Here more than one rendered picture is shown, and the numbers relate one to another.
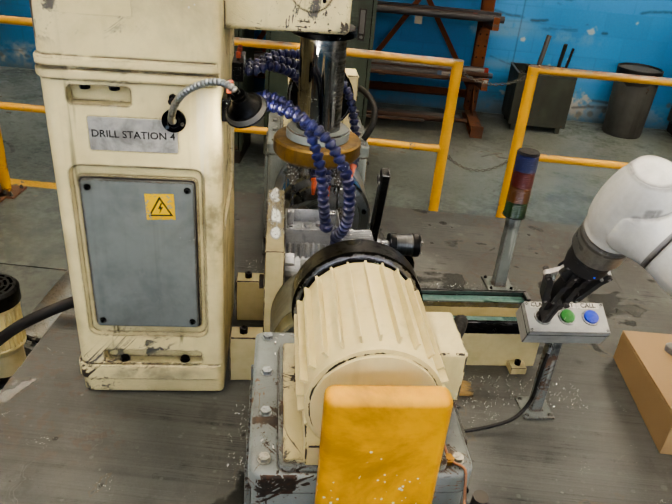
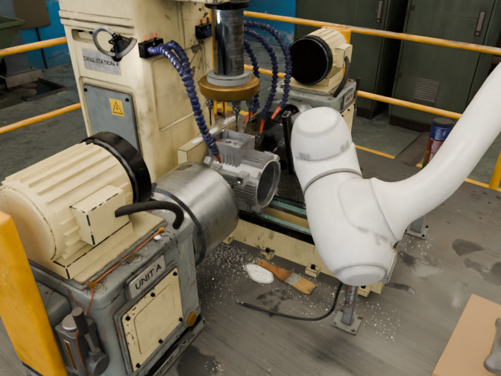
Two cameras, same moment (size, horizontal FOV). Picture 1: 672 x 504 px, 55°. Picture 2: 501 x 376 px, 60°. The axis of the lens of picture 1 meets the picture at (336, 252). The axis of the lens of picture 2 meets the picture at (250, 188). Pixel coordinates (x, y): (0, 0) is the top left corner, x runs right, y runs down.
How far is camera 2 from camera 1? 0.81 m
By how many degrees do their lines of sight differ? 32
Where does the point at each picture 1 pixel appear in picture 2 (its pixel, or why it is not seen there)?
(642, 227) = (299, 167)
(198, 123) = (127, 57)
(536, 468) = (303, 359)
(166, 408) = not seen: hidden behind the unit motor
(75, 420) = not seen: hidden behind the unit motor
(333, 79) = (226, 38)
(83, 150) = (82, 68)
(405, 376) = (26, 209)
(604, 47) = not seen: outside the picture
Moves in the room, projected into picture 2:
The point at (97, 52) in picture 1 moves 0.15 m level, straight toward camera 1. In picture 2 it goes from (80, 10) to (45, 20)
